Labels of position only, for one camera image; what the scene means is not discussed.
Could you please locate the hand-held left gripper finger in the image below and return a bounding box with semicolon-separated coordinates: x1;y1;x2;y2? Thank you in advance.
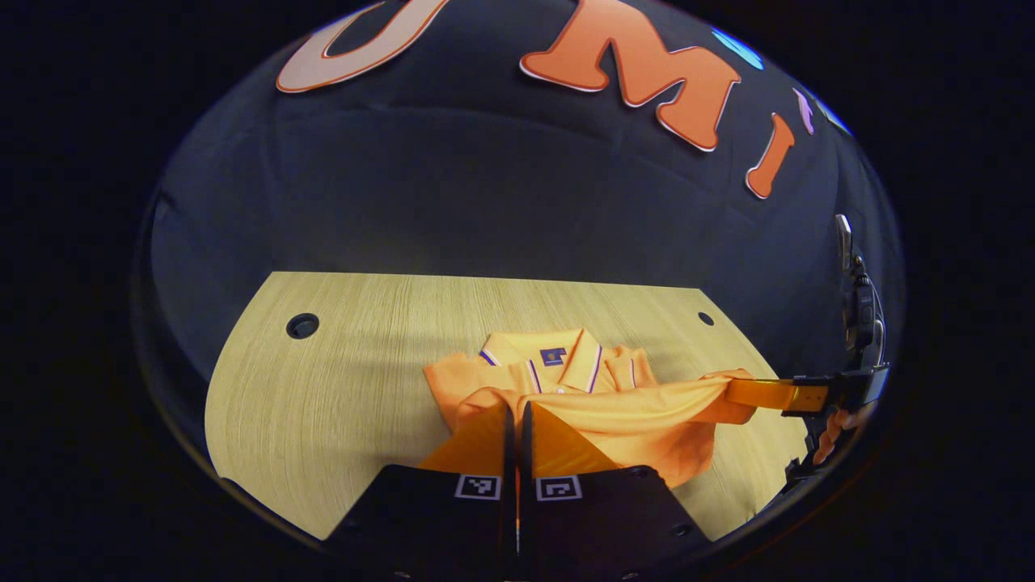
322;403;518;581
517;401;714;581

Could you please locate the orange T-shirt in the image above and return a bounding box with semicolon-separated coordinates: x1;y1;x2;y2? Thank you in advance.
423;328;758;491

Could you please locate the black backdrop cloth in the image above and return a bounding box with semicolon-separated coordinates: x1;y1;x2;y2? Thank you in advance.
133;0;906;389

